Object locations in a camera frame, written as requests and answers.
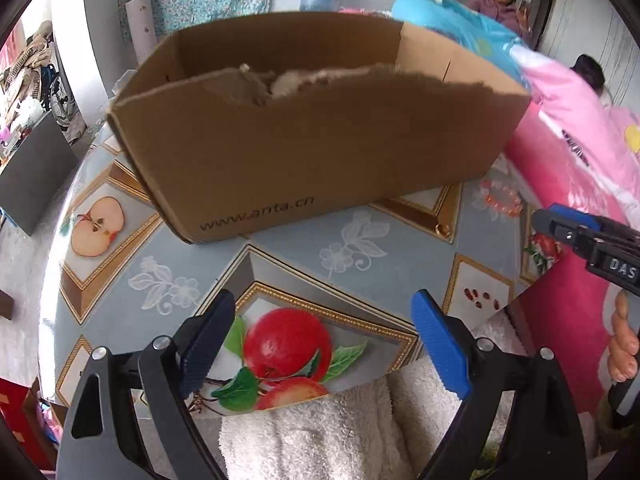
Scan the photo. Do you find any white fleece garment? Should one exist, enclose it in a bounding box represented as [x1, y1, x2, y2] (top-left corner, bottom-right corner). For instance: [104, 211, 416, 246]
[220, 355, 531, 480]

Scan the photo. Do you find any beige coat pile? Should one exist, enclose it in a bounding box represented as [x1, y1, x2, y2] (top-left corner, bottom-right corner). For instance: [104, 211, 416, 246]
[7, 20, 56, 91]

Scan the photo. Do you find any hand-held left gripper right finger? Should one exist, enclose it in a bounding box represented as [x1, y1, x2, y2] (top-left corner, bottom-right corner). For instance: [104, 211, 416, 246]
[410, 289, 588, 480]

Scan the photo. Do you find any pink floral blanket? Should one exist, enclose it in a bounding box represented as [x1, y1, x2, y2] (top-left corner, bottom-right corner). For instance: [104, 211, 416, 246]
[502, 45, 640, 411]

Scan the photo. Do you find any blue printed quilt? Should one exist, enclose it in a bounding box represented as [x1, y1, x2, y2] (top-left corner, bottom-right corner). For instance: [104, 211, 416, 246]
[391, 0, 541, 91]

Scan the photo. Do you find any pink bead bracelet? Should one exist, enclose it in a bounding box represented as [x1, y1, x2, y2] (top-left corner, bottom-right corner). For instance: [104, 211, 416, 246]
[472, 180, 523, 218]

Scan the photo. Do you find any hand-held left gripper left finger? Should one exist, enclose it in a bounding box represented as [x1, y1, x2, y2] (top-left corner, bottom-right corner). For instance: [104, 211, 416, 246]
[56, 288, 237, 480]

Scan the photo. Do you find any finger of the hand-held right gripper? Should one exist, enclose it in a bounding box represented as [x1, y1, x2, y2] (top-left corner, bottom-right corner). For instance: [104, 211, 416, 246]
[532, 209, 592, 253]
[550, 204, 640, 247]

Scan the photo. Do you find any person's right hand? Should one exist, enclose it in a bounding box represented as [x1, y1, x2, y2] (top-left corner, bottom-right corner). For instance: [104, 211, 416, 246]
[607, 290, 640, 383]

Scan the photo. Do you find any red box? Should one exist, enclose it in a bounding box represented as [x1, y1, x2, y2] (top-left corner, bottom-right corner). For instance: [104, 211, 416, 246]
[0, 377, 56, 471]

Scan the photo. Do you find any brown cardboard box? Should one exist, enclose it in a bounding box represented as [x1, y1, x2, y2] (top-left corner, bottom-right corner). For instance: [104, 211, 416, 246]
[107, 10, 532, 245]

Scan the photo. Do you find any dark cabinet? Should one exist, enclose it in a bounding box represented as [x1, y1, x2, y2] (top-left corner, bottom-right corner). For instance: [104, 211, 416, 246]
[0, 110, 78, 238]

